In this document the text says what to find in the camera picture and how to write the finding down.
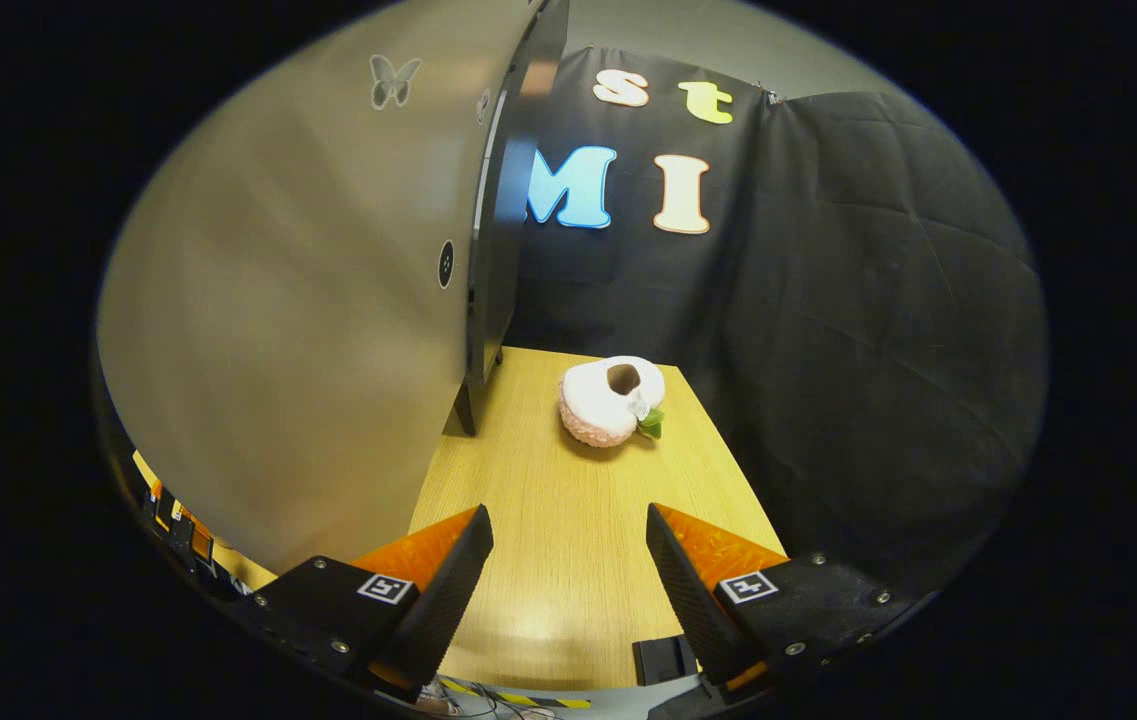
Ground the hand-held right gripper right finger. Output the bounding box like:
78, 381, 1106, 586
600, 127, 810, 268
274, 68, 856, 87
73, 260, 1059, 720
645, 503, 934, 701

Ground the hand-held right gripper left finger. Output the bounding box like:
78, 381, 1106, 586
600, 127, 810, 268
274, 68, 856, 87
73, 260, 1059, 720
246, 505, 495, 706

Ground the grey cabinet door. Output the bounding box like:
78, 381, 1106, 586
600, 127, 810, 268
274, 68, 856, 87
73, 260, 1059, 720
96, 0, 539, 576

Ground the small black box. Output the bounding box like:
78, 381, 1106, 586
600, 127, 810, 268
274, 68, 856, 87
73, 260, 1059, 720
632, 634, 699, 687

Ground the yellow black striped tape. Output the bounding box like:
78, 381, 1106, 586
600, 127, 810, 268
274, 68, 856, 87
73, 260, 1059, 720
438, 678, 592, 711

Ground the white pink plush toy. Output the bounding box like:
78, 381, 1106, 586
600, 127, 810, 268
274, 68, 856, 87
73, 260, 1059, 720
557, 355, 668, 449

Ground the black backdrop cloth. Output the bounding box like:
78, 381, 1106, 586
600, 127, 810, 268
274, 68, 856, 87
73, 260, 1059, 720
503, 42, 1051, 591

